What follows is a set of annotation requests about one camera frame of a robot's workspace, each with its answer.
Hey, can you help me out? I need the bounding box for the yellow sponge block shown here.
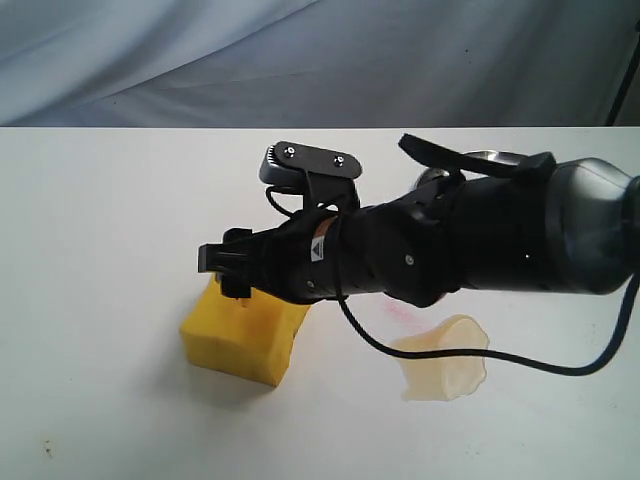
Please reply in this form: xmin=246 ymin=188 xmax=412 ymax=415
xmin=180 ymin=277 xmax=310 ymax=387

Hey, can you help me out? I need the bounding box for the beige liquid spill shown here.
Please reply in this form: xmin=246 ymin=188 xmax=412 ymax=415
xmin=391 ymin=315 xmax=489 ymax=401

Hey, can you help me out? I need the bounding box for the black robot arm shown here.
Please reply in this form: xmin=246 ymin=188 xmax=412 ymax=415
xmin=198 ymin=157 xmax=639 ymax=308

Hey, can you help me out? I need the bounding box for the black velcro strap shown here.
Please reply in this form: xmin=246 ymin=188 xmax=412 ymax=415
xmin=397 ymin=133 xmax=558 ymax=181

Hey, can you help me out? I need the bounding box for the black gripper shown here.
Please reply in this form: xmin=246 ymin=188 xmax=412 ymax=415
xmin=197 ymin=206 xmax=380 ymax=305

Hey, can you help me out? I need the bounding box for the grey backdrop cloth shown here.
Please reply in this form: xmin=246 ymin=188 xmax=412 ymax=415
xmin=1 ymin=1 xmax=639 ymax=128

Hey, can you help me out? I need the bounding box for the black camera cable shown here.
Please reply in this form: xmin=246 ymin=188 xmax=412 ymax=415
xmin=263 ymin=185 xmax=640 ymax=377

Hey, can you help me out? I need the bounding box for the black stand pole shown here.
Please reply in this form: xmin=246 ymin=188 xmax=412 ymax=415
xmin=604 ymin=43 xmax=639 ymax=127

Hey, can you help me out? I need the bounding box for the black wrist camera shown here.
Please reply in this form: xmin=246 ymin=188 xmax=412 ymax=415
xmin=259 ymin=141 xmax=362 ymax=211

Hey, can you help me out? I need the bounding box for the round steel plate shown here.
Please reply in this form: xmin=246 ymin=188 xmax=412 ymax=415
xmin=411 ymin=150 xmax=525 ymax=190

